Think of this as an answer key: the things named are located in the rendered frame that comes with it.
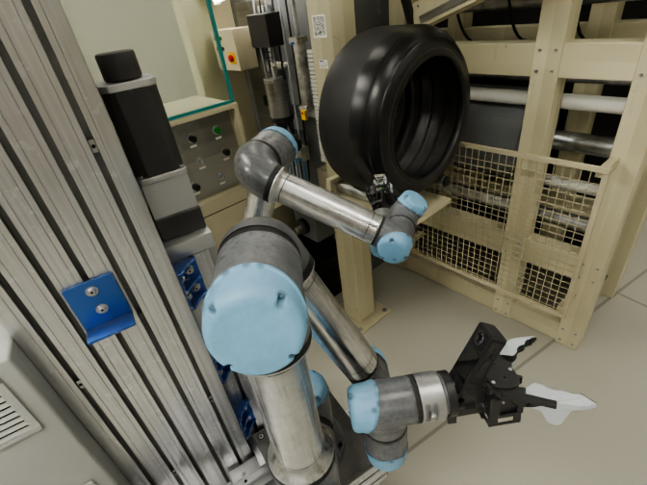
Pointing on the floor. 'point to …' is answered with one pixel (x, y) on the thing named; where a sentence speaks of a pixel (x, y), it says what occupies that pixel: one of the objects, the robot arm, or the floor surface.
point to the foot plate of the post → (372, 318)
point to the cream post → (361, 277)
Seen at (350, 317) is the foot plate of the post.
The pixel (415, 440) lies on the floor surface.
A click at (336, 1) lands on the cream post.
